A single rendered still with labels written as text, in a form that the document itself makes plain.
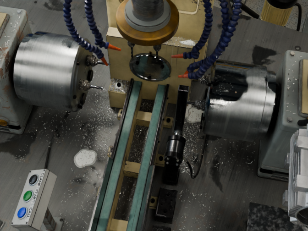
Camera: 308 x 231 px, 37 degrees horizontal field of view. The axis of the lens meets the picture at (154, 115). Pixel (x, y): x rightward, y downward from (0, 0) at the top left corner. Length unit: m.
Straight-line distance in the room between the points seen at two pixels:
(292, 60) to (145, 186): 0.61
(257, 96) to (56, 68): 0.62
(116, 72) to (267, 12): 1.01
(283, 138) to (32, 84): 0.80
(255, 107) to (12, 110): 0.81
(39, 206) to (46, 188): 0.06
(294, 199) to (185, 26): 0.76
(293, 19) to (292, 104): 1.31
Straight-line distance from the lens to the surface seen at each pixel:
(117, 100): 1.73
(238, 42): 2.01
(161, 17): 1.30
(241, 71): 1.45
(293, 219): 1.16
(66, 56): 1.48
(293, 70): 1.50
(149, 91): 1.74
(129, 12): 1.31
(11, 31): 1.58
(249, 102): 1.42
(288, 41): 2.07
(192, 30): 1.62
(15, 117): 1.68
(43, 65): 1.49
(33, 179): 1.38
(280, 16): 2.41
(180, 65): 1.58
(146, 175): 1.52
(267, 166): 1.62
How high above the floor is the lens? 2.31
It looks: 59 degrees down
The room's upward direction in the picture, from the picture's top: 2 degrees clockwise
